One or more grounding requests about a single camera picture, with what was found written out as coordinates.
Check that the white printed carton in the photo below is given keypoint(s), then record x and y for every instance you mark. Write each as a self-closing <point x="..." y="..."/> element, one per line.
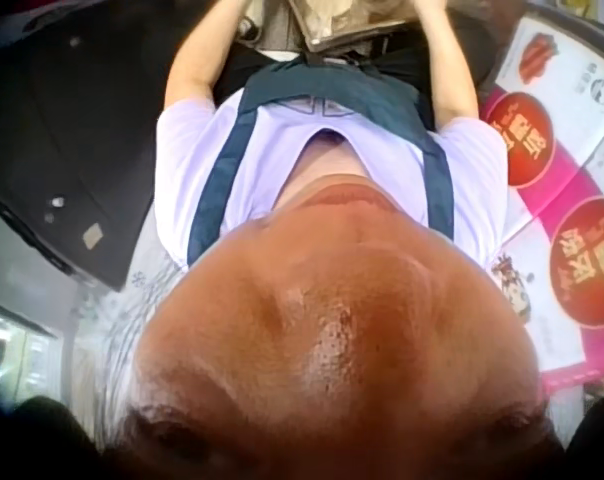
<point x="542" y="320"/>

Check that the person's right hand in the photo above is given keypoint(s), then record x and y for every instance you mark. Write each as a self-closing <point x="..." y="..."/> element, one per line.
<point x="431" y="4"/>

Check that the white patterned cloth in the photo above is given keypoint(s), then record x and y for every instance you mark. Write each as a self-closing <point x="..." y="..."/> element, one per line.
<point x="112" y="320"/>

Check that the pink box with red circles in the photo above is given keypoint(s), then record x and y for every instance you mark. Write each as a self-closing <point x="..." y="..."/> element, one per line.
<point x="589" y="260"/>

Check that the white box with red picture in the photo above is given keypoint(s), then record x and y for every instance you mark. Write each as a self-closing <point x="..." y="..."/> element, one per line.
<point x="562" y="75"/>

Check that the person's legs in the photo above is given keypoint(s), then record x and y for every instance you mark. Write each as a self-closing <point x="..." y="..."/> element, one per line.
<point x="407" y="67"/>

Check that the shiny metal rail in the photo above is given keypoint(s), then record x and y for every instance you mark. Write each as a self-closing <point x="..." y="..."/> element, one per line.
<point x="12" y="330"/>

